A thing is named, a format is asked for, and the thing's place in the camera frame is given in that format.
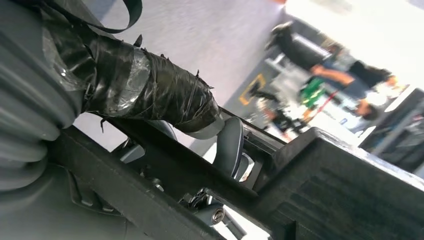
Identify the yellow floor tape square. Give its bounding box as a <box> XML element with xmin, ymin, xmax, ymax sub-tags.
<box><xmin>238</xmin><ymin>73</ymin><xmax>267</xmax><ymax>107</ymax></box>

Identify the person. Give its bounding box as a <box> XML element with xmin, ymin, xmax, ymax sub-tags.
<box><xmin>309</xmin><ymin>57</ymin><xmax>398</xmax><ymax>100</ymax></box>
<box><xmin>344</xmin><ymin>99</ymin><xmax>385</xmax><ymax>134</ymax></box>

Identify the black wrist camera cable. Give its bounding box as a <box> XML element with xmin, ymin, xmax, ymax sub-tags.
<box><xmin>43</xmin><ymin>0</ymin><xmax>144</xmax><ymax>35</ymax></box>

